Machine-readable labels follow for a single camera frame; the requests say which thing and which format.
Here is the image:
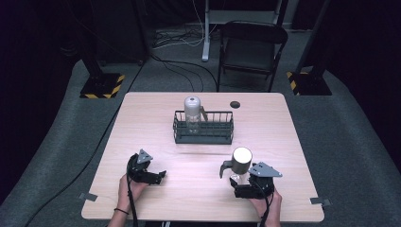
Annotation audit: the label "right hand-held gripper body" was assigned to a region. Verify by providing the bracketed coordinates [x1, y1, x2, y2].
[237, 161, 284, 201]

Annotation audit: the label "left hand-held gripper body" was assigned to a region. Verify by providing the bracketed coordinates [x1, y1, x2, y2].
[126, 148, 156, 184]

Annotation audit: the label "black wire rack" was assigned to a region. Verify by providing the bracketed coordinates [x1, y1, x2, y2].
[172, 110, 235, 146]

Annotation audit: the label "glass bottle with grey cap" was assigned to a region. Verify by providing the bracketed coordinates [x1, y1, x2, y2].
[183, 96, 209, 135]

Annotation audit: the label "person's left hand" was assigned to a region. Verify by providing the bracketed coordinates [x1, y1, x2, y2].
[117, 173, 149, 212]

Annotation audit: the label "person's right hand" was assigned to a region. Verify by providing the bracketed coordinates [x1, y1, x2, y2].
[249, 187, 284, 220]

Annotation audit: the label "grey tape strip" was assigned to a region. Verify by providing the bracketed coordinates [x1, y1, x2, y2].
[78, 192, 98, 202]
[309, 197, 332, 208]

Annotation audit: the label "black stand with striped base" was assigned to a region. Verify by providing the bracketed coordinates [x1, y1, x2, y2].
[77, 0, 126, 99]
[286, 0, 333, 96]

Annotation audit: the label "black folding chair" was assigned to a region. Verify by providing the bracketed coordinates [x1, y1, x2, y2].
[216, 20, 289, 94]

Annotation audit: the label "white metal stand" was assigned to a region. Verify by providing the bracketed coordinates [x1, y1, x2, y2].
[201, 0, 284, 62]

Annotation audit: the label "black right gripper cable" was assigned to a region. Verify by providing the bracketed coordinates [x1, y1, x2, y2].
[252, 180, 276, 227]

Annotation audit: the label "long black floor cable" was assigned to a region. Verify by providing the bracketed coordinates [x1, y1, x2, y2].
[24, 61, 148, 227]

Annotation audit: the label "black floor cables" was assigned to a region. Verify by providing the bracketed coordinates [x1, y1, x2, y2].
[150, 54, 219, 93]

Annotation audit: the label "bundle of white cables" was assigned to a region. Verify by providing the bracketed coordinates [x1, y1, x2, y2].
[152, 0, 218, 51]

